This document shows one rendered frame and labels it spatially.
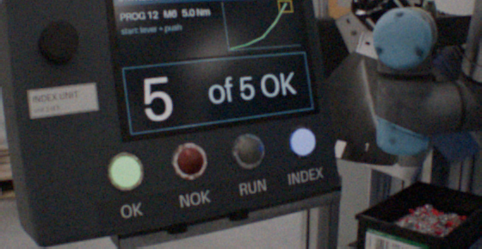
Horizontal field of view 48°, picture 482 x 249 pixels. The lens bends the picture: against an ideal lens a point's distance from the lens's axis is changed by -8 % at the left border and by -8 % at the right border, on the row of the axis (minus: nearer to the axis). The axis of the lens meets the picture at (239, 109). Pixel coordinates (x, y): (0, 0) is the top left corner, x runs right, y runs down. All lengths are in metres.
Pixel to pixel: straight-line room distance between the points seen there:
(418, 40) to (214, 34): 0.34
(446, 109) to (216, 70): 0.42
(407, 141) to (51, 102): 0.50
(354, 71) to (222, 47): 0.72
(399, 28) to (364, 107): 0.41
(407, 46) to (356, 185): 1.85
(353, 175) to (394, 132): 1.79
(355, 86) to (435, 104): 0.38
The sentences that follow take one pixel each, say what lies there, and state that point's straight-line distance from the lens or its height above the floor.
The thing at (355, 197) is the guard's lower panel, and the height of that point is 0.33.
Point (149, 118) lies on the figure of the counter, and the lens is 0.42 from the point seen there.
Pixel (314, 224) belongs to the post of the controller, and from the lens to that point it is 0.60.
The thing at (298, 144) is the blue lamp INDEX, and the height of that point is 1.12.
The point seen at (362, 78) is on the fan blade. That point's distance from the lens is 1.15.
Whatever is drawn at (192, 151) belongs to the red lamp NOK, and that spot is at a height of 1.12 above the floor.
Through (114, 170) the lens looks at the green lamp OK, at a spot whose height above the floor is 1.12.
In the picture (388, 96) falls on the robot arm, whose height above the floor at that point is 1.10.
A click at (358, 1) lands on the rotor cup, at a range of 1.25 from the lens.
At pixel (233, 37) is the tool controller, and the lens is 0.46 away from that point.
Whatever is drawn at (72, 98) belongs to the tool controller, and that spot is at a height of 1.17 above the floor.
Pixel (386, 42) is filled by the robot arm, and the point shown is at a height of 1.17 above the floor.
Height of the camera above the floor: 1.24
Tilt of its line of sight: 12 degrees down
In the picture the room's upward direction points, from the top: 1 degrees counter-clockwise
